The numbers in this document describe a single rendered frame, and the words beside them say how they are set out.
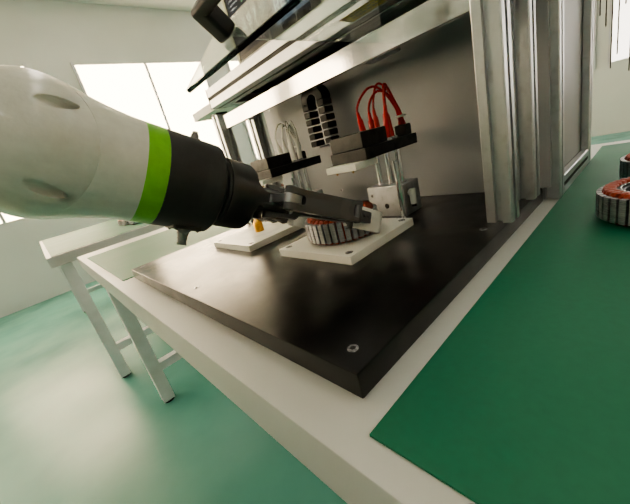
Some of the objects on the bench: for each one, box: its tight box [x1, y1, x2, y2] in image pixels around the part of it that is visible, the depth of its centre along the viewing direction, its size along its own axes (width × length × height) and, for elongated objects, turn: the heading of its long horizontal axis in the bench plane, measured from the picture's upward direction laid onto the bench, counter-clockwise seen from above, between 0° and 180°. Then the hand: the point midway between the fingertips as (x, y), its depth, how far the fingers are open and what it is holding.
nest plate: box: [279, 218, 414, 265], centre depth 48 cm, size 15×15×1 cm
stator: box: [304, 201, 378, 245], centre depth 48 cm, size 11×11×4 cm
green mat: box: [87, 225, 233, 281], centre depth 120 cm, size 94×61×1 cm, turn 170°
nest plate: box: [214, 221, 301, 252], centre depth 66 cm, size 15×15×1 cm
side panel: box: [542, 0, 595, 199], centre depth 53 cm, size 28×3×32 cm, turn 170°
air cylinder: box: [367, 178, 422, 216], centre depth 56 cm, size 5×8×6 cm
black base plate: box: [131, 188, 543, 398], centre depth 59 cm, size 47×64×2 cm
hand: (339, 220), depth 47 cm, fingers closed on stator, 11 cm apart
